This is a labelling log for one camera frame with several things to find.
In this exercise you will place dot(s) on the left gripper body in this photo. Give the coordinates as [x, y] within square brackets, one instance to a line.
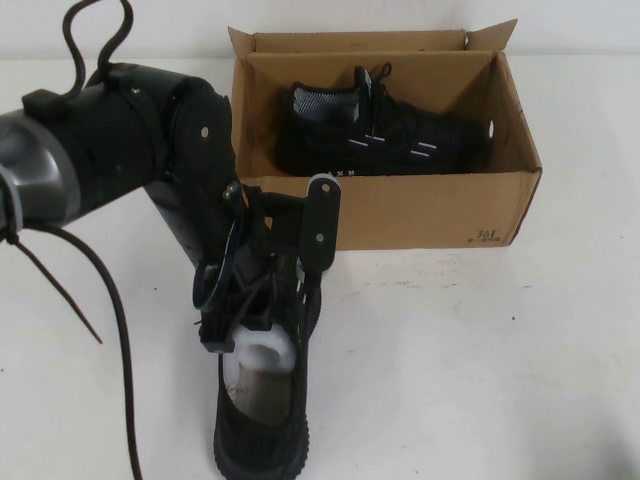
[270, 225]

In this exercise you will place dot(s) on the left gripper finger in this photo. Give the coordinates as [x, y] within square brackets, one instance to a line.
[287, 277]
[217, 337]

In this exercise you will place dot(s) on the black sneaker with foam stuffing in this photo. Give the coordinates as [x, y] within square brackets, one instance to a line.
[260, 430]

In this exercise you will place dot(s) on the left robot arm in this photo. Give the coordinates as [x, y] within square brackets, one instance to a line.
[110, 150]

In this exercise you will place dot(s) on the white foam shoe stuffing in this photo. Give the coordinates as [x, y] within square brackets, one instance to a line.
[265, 347]

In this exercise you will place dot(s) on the brown cardboard shoe box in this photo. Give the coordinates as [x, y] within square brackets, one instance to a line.
[425, 215]

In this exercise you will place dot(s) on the black sneaker with grey lining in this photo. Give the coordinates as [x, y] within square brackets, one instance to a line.
[395, 140]

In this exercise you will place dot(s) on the black zip tie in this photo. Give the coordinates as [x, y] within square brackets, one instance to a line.
[45, 285]

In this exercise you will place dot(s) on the black wrist camera mount plate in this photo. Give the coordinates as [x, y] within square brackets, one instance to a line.
[322, 220]

